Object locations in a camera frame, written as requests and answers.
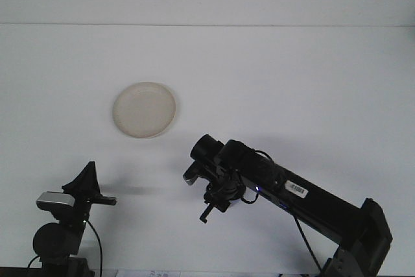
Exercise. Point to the pale blue cup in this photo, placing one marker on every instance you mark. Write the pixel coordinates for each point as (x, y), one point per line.
(234, 203)

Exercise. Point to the pale round plate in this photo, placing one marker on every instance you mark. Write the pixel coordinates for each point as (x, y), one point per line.
(144, 110)

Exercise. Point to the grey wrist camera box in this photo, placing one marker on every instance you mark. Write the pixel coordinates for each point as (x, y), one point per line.
(189, 179)
(53, 199)

